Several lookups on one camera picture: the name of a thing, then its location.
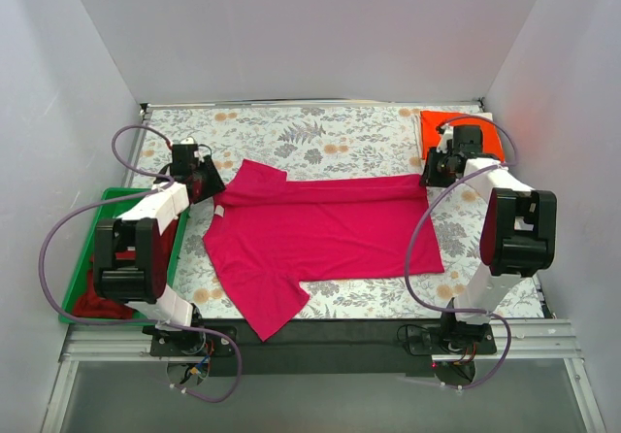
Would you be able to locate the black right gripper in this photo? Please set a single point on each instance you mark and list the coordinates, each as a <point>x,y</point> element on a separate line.
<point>434,173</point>

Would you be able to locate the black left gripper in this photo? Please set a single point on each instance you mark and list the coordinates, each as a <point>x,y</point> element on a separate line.
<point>205,181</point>

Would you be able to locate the magenta pink t-shirt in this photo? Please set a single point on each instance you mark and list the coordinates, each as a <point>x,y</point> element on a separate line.
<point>269,235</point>

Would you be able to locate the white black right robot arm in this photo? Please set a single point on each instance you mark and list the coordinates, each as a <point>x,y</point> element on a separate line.
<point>518,236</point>

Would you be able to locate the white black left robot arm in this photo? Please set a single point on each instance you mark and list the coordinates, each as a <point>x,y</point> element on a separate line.
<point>165,204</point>

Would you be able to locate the folded orange t-shirt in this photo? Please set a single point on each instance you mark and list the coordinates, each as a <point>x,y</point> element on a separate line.
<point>430,137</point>

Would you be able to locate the floral patterned table mat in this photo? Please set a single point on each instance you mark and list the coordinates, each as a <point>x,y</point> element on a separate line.
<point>333,142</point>

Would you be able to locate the green plastic tray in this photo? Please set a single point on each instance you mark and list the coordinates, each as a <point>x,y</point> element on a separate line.
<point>85,239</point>

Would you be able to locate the dark red t-shirt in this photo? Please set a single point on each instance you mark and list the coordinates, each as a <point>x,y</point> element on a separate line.
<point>125,260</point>

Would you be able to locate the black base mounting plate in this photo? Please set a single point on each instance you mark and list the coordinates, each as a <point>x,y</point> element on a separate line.
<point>326,346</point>

